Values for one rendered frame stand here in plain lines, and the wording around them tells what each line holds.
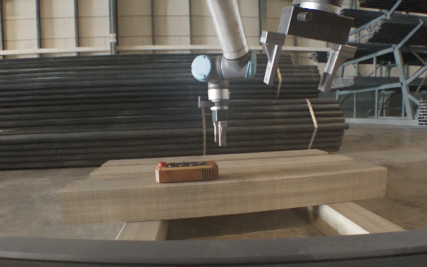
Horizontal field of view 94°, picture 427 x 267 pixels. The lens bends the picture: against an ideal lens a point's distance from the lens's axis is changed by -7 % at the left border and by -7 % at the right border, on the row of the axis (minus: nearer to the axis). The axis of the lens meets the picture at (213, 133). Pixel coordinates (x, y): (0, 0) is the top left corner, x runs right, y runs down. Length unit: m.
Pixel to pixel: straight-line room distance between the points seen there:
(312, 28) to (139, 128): 1.41
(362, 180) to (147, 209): 0.67
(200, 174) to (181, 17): 9.41
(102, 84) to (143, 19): 8.19
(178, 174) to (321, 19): 0.50
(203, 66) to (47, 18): 10.65
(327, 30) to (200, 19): 9.44
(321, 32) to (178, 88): 1.44
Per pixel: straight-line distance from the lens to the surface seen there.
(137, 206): 0.65
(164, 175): 0.63
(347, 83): 7.17
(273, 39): 0.46
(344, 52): 0.54
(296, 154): 1.04
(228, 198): 0.65
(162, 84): 1.80
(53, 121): 1.96
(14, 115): 2.16
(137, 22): 9.99
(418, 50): 8.98
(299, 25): 0.47
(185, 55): 2.39
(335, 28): 0.50
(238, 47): 0.74
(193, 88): 1.81
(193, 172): 0.63
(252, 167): 0.82
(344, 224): 0.72
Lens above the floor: 0.39
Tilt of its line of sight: 5 degrees down
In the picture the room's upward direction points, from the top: 2 degrees counter-clockwise
